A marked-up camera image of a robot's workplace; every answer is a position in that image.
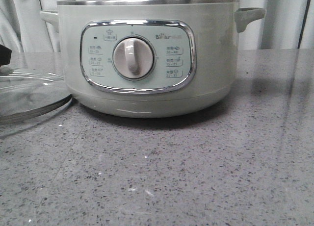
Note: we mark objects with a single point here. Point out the black gripper at edge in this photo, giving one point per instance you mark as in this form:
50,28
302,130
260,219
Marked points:
5,55

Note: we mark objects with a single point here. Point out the glass pot lid steel rim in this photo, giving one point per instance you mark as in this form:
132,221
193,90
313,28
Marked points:
26,94

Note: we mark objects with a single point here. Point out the pale green electric cooking pot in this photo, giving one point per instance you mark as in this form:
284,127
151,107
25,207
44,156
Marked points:
194,43

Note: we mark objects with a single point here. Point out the beige round timer knob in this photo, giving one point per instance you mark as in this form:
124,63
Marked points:
133,58

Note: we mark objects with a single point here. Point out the white pleated curtain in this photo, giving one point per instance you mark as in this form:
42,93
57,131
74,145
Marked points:
288,24

